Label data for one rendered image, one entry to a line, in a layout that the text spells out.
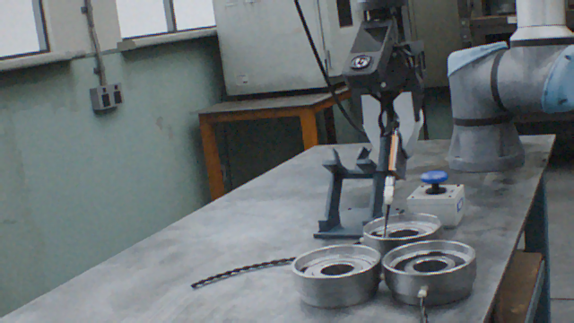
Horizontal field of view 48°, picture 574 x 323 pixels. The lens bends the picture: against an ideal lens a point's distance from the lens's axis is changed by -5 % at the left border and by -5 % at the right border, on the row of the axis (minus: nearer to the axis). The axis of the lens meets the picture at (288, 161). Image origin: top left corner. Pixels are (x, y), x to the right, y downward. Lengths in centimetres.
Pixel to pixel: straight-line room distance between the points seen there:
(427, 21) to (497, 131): 339
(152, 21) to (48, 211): 113
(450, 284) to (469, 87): 60
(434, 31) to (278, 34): 174
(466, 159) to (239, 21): 209
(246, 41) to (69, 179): 112
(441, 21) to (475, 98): 337
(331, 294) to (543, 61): 62
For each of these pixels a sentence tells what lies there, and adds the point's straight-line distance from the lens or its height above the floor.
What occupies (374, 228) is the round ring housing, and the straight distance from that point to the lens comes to 92.
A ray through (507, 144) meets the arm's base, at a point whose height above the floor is 84.
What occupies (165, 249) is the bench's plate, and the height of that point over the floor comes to 80.
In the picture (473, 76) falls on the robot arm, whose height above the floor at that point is 98.
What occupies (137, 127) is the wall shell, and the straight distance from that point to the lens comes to 293.
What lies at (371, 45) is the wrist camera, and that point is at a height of 108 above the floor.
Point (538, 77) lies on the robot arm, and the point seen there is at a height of 97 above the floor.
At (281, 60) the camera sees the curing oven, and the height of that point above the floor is 95.
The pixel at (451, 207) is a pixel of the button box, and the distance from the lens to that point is 98.
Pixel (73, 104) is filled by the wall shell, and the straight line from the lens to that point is 266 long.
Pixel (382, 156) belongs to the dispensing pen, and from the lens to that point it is 88.
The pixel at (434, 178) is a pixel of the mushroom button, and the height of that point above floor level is 87.
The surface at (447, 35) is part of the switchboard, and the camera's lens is 462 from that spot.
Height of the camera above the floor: 112
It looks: 12 degrees down
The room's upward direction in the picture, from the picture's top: 8 degrees counter-clockwise
